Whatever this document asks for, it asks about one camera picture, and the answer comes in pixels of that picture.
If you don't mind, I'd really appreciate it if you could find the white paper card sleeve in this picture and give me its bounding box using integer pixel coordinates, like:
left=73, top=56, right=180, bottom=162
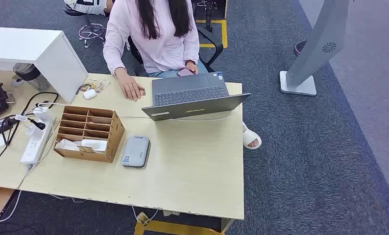
left=81, top=139, right=108, bottom=154
left=55, top=139, right=80, bottom=152

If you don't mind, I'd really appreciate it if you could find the person's right hand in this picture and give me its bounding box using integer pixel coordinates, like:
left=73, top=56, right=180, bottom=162
left=117, top=69, right=146, bottom=102

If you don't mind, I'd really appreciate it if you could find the white power strip cable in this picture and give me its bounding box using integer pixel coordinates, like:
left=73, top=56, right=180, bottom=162
left=0, top=164, right=33, bottom=224

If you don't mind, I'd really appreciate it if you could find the grey kiosk stand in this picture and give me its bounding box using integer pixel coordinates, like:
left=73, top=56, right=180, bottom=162
left=280, top=0, right=351, bottom=96

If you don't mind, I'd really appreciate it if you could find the black stool chrome base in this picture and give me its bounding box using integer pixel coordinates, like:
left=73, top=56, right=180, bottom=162
left=63, top=3, right=107, bottom=48

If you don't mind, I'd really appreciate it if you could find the white cabinet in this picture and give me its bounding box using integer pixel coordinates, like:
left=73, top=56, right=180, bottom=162
left=0, top=26, right=89, bottom=104

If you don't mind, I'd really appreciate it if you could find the white power plug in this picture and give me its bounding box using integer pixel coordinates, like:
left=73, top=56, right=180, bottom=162
left=25, top=124, right=45, bottom=141

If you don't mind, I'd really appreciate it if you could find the wooden compartment organizer box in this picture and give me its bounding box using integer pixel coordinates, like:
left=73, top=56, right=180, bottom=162
left=54, top=105, right=126, bottom=164

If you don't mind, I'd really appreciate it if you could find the pile of patterned cards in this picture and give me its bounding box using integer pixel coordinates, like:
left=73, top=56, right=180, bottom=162
left=81, top=79, right=111, bottom=94

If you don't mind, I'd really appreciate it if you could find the thin black strap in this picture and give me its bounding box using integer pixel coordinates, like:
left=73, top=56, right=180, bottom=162
left=75, top=83, right=92, bottom=95

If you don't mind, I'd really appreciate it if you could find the hanging patterned tag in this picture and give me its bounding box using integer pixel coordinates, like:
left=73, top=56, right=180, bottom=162
left=136, top=211, right=152, bottom=227

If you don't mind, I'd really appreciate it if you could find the black equipment stand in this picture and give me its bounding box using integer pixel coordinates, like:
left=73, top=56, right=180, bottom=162
left=192, top=0, right=228, bottom=33

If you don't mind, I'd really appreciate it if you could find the white charger adapter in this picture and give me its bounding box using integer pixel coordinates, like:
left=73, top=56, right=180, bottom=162
left=32, top=106, right=56, bottom=122

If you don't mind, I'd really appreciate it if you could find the white slipper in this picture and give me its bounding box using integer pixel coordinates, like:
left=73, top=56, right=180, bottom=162
left=242, top=121, right=263, bottom=150

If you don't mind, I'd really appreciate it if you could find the grey laptop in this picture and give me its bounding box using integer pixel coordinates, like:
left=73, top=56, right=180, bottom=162
left=141, top=71, right=251, bottom=122

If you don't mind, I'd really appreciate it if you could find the dark round base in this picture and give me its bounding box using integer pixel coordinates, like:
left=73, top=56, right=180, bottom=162
left=293, top=40, right=309, bottom=57

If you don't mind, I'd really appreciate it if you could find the person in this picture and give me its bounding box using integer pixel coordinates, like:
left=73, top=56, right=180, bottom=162
left=64, top=0, right=115, bottom=16
left=103, top=0, right=263, bottom=150

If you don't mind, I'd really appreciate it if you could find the white power strip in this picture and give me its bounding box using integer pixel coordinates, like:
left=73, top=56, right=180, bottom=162
left=20, top=120, right=54, bottom=165

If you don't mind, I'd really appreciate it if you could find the yellow floor tape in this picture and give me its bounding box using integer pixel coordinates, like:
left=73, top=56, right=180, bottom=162
left=133, top=220, right=224, bottom=235

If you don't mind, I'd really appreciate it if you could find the thick black cable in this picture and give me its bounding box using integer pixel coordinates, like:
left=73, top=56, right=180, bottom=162
left=0, top=92, right=59, bottom=172

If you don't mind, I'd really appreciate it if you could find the grey tumbler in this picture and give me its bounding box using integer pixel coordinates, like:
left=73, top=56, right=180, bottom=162
left=12, top=63, right=51, bottom=92

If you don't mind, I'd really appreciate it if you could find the person's left hand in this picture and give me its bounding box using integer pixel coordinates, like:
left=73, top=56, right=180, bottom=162
left=185, top=61, right=199, bottom=75

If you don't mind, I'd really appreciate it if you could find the black power plug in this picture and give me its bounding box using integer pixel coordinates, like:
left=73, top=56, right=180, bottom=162
left=27, top=118, right=47, bottom=131

